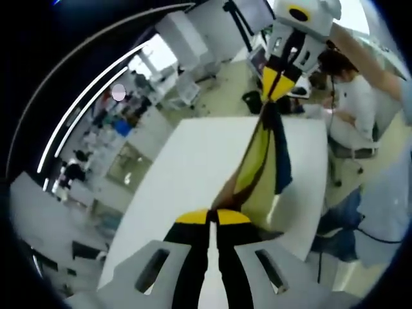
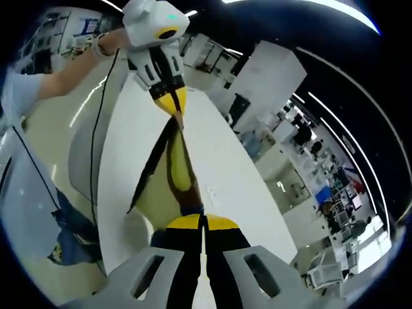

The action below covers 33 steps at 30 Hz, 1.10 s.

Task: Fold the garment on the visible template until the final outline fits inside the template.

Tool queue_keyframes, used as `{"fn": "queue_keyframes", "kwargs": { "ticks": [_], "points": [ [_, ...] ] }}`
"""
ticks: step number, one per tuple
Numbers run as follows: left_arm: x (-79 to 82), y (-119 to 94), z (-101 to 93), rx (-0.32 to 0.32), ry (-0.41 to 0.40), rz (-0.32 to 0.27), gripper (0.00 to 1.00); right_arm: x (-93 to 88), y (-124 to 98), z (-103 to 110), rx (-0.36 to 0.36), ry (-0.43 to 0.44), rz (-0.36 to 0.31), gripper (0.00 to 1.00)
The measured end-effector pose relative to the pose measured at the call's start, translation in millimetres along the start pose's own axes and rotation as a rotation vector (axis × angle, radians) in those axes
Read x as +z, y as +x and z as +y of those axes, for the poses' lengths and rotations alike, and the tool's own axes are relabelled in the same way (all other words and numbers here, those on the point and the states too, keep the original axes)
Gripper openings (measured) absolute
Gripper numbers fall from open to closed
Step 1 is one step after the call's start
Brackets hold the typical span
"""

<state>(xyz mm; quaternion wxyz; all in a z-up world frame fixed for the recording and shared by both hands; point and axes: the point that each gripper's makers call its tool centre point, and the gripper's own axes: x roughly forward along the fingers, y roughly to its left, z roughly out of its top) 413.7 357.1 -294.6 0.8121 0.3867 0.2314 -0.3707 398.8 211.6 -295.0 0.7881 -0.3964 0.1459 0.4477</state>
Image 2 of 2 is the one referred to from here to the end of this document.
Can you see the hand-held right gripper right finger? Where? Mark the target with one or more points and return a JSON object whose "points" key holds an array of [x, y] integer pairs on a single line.
{"points": [[225, 257]]}

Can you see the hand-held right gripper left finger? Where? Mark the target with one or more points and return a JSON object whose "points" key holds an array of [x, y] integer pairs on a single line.
{"points": [[180, 257]]}

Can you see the person's left hand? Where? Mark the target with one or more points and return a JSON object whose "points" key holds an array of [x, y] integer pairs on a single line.
{"points": [[114, 40]]}

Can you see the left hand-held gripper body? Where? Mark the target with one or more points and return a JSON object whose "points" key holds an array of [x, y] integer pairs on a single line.
{"points": [[151, 22]]}

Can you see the person's white shirt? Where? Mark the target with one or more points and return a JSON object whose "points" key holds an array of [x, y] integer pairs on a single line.
{"points": [[22, 180]]}

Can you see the white pillar beside black bin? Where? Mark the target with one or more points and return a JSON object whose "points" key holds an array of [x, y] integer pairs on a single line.
{"points": [[270, 80]]}

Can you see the blue crate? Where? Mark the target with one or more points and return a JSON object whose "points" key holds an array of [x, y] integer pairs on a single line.
{"points": [[323, 194]]}

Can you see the curved ceiling light strip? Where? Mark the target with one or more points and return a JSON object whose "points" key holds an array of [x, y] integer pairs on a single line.
{"points": [[351, 141], [370, 112]]}

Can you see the yellow garment grey blue sleeves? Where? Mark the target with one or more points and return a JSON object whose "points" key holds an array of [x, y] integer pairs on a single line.
{"points": [[180, 161]]}

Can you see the black bin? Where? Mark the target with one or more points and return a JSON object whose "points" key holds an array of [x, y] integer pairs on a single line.
{"points": [[239, 107]]}

